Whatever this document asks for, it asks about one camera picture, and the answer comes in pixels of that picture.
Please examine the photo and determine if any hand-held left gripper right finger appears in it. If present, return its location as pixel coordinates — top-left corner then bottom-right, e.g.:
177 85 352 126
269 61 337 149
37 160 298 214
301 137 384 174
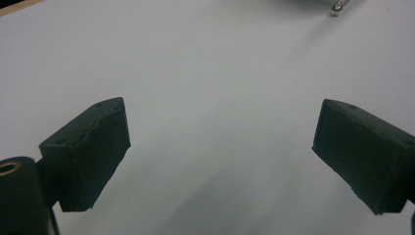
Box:
311 98 415 216

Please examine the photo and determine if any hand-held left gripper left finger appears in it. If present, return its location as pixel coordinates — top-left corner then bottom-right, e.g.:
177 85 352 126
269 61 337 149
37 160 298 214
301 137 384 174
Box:
38 96 132 213

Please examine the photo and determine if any oval hand mirror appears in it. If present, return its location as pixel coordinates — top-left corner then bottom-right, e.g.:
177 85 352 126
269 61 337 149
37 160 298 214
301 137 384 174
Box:
287 0 351 18

